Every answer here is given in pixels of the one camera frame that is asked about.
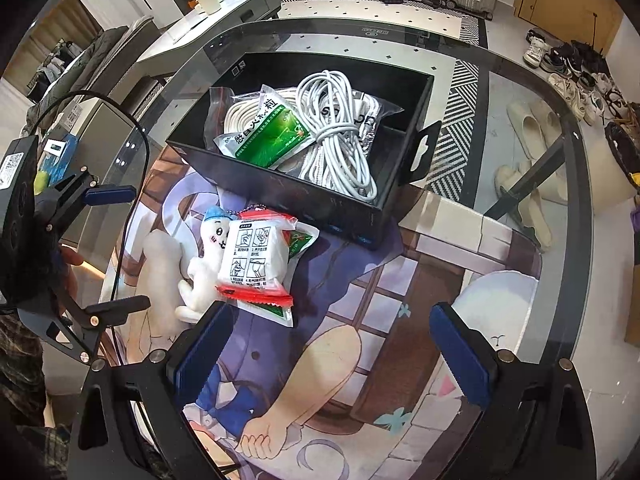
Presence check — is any black cardboard box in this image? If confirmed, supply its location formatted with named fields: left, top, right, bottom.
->
left=165, top=50, right=443, bottom=251

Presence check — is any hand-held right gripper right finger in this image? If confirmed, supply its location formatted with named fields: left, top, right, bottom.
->
left=429, top=301, right=596, bottom=480

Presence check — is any green white sachet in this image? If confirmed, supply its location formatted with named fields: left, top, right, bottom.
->
left=212, top=95, right=316, bottom=168

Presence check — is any pile of dark shoes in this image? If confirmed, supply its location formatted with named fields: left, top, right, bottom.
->
left=522, top=27, right=640, bottom=126

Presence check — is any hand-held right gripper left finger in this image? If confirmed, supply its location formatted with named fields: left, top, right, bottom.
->
left=67, top=300, right=236, bottom=480

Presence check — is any grey side cabinet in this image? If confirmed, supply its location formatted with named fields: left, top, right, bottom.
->
left=62, top=97, right=146, bottom=246

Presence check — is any person's left forearm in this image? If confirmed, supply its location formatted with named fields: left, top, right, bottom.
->
left=0, top=310, right=76, bottom=480

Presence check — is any green red printed sachet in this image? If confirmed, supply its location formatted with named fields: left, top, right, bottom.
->
left=245, top=222, right=321, bottom=329

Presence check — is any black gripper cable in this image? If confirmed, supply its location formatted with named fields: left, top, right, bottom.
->
left=37, top=91, right=151, bottom=361

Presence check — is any white plush toy keychain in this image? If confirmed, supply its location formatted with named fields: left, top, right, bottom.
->
left=174, top=205, right=238, bottom=323

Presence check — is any white cable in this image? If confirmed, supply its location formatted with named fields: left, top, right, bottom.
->
left=296, top=70, right=379, bottom=206

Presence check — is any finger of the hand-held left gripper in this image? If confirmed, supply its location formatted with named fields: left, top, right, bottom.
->
left=35, top=171, right=137, bottom=232
left=17, top=295, right=151, bottom=364

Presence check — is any grey sofa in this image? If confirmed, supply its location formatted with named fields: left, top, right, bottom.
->
left=22, top=15, right=166, bottom=106

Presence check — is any printed desk mat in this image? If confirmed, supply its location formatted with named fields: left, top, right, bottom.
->
left=97, top=157, right=543, bottom=480

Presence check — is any clear bag of white shoelaces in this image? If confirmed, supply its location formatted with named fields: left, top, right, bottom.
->
left=345, top=87, right=405, bottom=158

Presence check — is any white packet with red edges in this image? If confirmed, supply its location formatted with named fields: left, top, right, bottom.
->
left=215, top=210, right=298, bottom=308

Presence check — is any person's left hand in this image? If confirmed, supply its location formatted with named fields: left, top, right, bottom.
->
left=57, top=245, right=85, bottom=311

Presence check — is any beige slipper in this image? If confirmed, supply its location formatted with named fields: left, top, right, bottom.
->
left=517, top=180, right=554, bottom=253
left=530, top=96, right=581, bottom=142
left=494, top=160, right=536, bottom=211
left=506, top=101, right=547, bottom=161

